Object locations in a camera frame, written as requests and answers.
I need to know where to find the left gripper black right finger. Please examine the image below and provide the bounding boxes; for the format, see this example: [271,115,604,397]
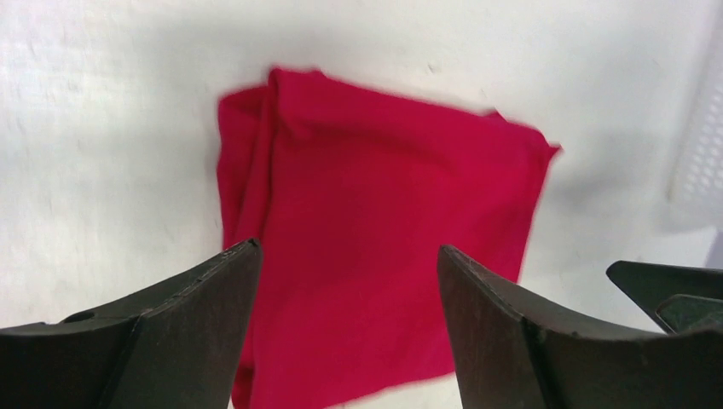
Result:
[437,245,722,408]

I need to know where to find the white plastic basket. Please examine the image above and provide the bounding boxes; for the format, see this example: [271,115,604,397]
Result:
[668,6,722,230]

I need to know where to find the red t shirt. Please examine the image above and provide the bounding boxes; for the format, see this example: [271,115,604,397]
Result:
[217,68,558,408]

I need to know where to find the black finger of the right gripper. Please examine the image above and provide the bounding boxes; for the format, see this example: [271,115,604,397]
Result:
[606,261,722,334]

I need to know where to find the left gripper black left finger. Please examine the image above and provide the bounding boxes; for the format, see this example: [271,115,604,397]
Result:
[1,239,263,408]

